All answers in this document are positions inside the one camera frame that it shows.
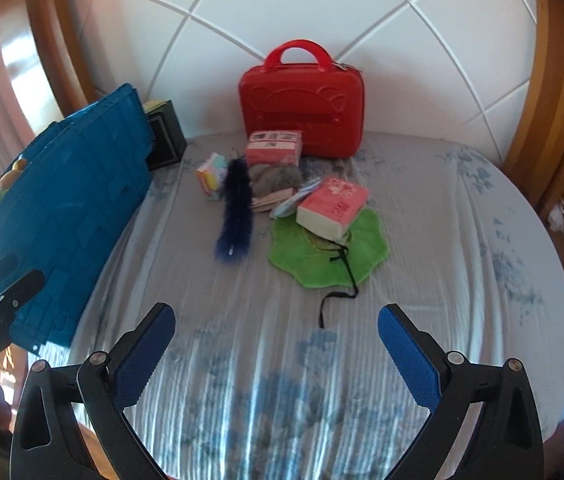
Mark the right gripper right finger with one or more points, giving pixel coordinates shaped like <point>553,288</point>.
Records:
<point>506,441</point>

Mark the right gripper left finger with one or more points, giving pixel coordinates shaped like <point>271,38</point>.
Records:
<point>47,441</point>

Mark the blue fluffy duster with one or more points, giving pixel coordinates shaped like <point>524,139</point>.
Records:
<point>233,242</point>

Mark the pastel tissue pack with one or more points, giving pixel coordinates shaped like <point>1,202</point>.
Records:
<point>211,175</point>

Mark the green fleece hat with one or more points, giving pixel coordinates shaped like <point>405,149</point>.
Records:
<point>315,262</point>

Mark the grey furry slipper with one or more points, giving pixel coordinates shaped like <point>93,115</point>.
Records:
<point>266,179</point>

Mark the pink white tissue pack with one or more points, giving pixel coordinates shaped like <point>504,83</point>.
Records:
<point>330,210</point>

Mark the beige paper tube pack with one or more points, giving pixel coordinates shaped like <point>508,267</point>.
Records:
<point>272,200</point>

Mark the blue plastic crate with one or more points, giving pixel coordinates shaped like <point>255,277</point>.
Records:
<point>84,179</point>

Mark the black box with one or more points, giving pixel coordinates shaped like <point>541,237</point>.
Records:
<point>169,141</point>

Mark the red hard carry case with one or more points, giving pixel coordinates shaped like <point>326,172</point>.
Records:
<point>299,87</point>

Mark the wooden headboard frame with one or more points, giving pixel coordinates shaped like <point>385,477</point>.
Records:
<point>535,161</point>

